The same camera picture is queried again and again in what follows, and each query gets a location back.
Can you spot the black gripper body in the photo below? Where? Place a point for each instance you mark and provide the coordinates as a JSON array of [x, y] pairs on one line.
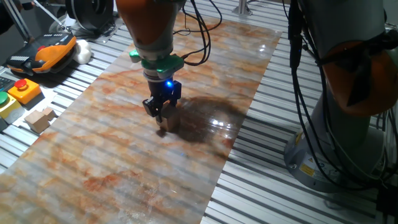
[[163, 90]]

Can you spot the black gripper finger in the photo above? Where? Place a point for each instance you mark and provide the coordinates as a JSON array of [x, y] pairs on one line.
[[173, 101], [154, 107]]

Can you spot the small wooden cube block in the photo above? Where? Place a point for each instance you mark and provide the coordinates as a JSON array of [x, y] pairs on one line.
[[170, 119]]

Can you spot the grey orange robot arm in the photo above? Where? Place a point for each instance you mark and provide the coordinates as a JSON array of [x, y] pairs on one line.
[[342, 140]]

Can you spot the orange marble patterned mat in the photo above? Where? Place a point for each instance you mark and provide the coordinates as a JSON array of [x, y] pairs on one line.
[[124, 155]]

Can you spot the white rounded lump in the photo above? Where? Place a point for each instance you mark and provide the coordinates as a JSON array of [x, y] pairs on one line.
[[83, 51]]

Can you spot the small spare wooden cube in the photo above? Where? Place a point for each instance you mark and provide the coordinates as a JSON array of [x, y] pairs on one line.
[[49, 113]]

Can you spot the black filament spool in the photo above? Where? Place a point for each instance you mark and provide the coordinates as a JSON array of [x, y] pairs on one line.
[[90, 12]]

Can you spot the large spare wooden cube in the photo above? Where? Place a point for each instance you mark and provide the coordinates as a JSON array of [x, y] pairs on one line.
[[37, 122]]

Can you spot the orange black teach pendant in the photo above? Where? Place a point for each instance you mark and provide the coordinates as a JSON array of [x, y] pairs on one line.
[[46, 53]]

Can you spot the orange box red button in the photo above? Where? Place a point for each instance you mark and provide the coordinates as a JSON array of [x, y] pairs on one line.
[[26, 91]]

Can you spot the thin aluminium tripod strut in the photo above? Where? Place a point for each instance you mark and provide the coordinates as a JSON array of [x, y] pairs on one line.
[[49, 14]]

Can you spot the yellow box green button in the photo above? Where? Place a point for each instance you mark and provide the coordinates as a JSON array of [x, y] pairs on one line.
[[9, 109]]

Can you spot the black keyboard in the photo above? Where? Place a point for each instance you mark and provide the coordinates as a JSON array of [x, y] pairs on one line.
[[5, 84]]

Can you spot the thick aluminium tripod strut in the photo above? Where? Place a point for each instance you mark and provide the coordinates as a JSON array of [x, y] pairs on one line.
[[17, 18]]

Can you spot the green wrist camera bracket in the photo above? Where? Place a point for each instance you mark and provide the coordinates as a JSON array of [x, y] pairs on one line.
[[171, 65]]

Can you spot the silver metal post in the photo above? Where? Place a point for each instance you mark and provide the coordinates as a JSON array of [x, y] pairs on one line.
[[242, 7]]

